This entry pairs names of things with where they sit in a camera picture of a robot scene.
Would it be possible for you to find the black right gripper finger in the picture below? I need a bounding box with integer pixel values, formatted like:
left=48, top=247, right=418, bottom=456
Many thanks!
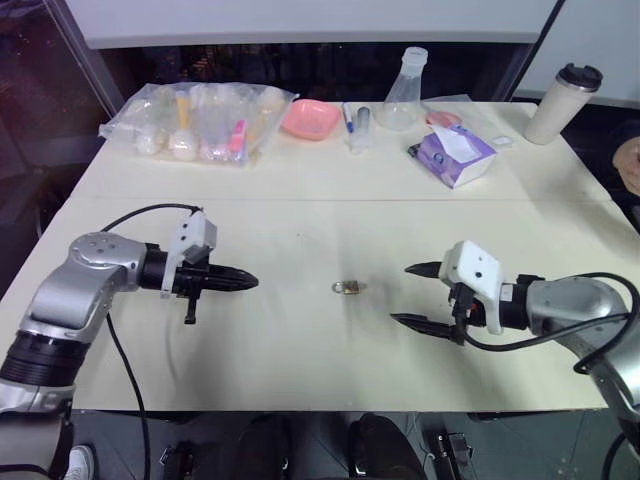
left=389, top=312, right=467, bottom=347
left=403, top=260, right=445, bottom=280

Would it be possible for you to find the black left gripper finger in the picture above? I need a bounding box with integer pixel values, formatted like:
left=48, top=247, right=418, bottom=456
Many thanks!
left=207, top=279, right=260, bottom=294
left=207, top=266, right=260, bottom=283

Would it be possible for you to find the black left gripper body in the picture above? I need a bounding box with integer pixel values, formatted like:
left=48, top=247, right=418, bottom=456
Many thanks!
left=171, top=263, right=212, bottom=326

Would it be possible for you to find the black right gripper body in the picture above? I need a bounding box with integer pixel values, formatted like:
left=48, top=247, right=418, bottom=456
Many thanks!
left=448, top=282, right=490, bottom=347

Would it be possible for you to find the bystander bare hand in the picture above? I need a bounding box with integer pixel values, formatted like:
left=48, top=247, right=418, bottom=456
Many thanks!
left=611, top=136, right=640, bottom=194

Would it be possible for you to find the purple tissue pack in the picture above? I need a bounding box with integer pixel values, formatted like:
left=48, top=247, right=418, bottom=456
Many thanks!
left=406, top=124, right=498, bottom=191

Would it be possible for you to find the black table caster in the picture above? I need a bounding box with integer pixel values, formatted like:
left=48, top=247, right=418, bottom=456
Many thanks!
left=158, top=441, right=195, bottom=480
left=433, top=430, right=474, bottom=475

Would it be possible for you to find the dark rounded shape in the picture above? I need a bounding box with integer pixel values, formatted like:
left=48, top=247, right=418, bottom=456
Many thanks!
left=348, top=411, right=417, bottom=480

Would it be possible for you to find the white round ball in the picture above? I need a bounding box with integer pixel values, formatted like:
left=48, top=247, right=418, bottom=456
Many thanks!
left=135, top=126, right=169, bottom=158
left=169, top=128, right=198, bottom=162

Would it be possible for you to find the pink small packet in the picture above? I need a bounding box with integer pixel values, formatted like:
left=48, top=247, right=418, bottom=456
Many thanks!
left=228, top=118, right=249, bottom=154

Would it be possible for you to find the clear plastic bag of items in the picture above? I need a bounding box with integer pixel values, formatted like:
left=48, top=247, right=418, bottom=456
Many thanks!
left=98, top=82, right=300, bottom=169

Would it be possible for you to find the small clear vial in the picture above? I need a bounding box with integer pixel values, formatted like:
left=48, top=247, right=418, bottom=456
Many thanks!
left=347, top=105, right=374, bottom=154

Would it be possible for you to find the yellow tube in bag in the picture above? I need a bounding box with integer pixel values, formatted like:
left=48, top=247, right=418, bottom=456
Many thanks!
left=174, top=90, right=193, bottom=132

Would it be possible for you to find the clear conical flask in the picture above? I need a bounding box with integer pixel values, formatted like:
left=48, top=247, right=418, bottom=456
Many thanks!
left=374, top=46, right=429, bottom=134

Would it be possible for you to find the pink plastic bowl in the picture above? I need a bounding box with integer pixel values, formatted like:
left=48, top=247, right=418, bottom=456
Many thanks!
left=279, top=98, right=339, bottom=143

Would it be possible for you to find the beige cup with black lid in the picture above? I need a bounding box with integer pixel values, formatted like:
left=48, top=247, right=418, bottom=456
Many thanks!
left=522, top=62, right=604, bottom=147

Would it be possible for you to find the white shoe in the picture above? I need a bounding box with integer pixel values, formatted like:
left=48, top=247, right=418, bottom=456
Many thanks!
left=63, top=443, right=97, bottom=480

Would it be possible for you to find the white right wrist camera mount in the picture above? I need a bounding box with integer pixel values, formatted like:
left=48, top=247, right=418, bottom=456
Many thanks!
left=441, top=239, right=519, bottom=335

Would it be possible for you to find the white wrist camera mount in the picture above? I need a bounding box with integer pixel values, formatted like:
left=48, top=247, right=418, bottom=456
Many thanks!
left=159, top=209, right=219, bottom=301
left=441, top=239, right=519, bottom=335

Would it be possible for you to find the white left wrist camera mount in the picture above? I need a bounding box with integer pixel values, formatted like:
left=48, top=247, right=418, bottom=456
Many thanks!
left=159, top=209, right=219, bottom=301

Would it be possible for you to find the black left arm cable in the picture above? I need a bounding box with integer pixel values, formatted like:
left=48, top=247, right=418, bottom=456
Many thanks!
left=98, top=202, right=206, bottom=480

